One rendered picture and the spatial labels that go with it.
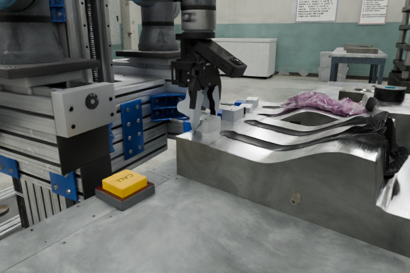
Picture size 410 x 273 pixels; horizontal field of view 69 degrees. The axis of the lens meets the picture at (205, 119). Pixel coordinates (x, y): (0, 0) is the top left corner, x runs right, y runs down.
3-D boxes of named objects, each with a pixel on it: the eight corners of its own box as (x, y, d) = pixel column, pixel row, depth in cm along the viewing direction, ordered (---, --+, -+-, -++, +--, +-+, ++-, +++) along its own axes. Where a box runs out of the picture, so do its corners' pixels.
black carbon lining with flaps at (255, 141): (215, 143, 66) (215, 100, 63) (249, 125, 78) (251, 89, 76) (401, 191, 46) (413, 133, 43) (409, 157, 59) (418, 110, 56)
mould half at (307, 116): (231, 136, 91) (232, 100, 88) (248, 114, 115) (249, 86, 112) (425, 158, 75) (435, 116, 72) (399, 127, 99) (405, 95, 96)
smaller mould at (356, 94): (337, 107, 126) (338, 91, 124) (345, 100, 137) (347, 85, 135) (392, 114, 114) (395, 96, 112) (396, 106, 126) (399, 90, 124)
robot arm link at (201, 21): (222, 11, 64) (200, 8, 58) (222, 33, 65) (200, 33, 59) (195, 12, 68) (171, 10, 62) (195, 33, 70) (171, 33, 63)
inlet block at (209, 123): (165, 133, 74) (164, 112, 73) (178, 128, 78) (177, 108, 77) (208, 144, 67) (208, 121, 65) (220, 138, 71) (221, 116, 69)
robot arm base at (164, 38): (129, 50, 108) (127, 21, 106) (155, 48, 121) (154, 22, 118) (163, 52, 102) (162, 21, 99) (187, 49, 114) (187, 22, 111)
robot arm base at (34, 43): (-25, 62, 67) (-35, 15, 64) (39, 57, 80) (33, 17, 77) (14, 66, 60) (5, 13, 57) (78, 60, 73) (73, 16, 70)
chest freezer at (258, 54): (275, 75, 780) (277, 38, 753) (268, 80, 713) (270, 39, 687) (221, 72, 842) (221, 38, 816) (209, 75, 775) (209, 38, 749)
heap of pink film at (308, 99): (273, 117, 89) (275, 92, 87) (279, 105, 105) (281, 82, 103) (371, 127, 81) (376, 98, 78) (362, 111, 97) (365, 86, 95)
